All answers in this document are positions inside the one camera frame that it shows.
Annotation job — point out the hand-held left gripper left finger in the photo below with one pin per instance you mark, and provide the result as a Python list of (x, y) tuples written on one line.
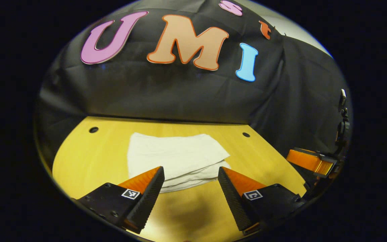
[(113, 201)]

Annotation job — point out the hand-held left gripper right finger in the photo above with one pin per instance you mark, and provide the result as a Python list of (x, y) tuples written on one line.
[(274, 201)]

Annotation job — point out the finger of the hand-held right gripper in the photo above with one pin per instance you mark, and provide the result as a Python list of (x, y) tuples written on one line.
[(304, 159)]

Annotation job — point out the white jeans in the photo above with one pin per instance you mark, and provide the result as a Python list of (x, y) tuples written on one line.
[(176, 151)]

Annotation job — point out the black backdrop cloth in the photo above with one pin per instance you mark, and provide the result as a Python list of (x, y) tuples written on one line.
[(180, 97)]

